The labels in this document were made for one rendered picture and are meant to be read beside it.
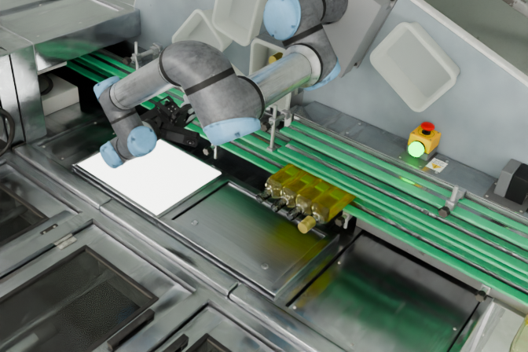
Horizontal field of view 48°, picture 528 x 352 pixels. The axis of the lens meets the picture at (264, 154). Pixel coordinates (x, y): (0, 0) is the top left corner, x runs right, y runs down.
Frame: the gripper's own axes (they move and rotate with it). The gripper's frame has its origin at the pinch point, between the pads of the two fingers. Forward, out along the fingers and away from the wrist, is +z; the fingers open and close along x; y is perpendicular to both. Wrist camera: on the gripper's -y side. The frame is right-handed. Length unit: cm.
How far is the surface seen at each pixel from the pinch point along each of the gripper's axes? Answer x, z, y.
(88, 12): 28, 15, 77
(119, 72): 37, 10, 52
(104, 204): 33.3, -32.4, 6.8
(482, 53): -40, 44, -54
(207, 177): 33.9, 1.0, -6.3
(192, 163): 37.3, 3.0, 2.9
